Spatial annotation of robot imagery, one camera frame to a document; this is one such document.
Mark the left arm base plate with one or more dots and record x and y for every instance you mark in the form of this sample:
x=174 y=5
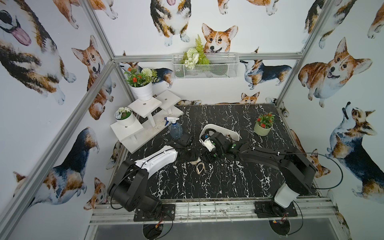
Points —
x=165 y=212

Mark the white wire wall basket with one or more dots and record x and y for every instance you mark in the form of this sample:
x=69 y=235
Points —
x=221 y=66

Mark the aluminium frame rail front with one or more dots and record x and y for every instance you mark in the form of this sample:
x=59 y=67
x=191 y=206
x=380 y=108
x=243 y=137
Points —
x=214 y=211

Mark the white storage box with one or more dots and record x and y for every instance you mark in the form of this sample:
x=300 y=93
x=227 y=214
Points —
x=226 y=132

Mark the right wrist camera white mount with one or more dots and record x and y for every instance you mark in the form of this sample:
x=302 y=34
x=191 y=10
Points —
x=209 y=145

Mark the small green pot red flowers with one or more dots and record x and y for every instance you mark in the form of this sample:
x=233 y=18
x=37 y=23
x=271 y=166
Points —
x=264 y=124

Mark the beige slim strap watch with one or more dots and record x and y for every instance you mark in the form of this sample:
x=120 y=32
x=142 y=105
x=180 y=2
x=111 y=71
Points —
x=200 y=168

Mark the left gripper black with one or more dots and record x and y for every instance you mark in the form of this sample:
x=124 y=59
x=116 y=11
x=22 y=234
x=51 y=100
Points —
x=186 y=153

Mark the blue spray bottle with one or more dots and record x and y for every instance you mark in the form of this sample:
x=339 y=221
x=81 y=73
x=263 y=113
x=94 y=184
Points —
x=176 y=130

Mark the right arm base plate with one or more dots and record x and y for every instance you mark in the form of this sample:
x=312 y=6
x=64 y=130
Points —
x=269 y=209

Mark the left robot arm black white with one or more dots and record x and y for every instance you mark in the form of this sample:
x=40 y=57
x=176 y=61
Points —
x=129 y=185

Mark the white tiered plant stand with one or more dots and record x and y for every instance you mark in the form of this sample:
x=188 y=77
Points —
x=154 y=112

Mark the small white pot white flowers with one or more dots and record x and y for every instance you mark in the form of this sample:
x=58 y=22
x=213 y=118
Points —
x=125 y=116

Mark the green fern white flowers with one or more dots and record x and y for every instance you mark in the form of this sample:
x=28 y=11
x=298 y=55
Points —
x=195 y=56

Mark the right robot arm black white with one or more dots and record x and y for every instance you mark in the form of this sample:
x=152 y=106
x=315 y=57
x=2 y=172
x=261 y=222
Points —
x=297 y=170

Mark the large white pot red flowers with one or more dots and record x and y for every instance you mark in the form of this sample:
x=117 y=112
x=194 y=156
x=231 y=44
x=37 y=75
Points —
x=141 y=82

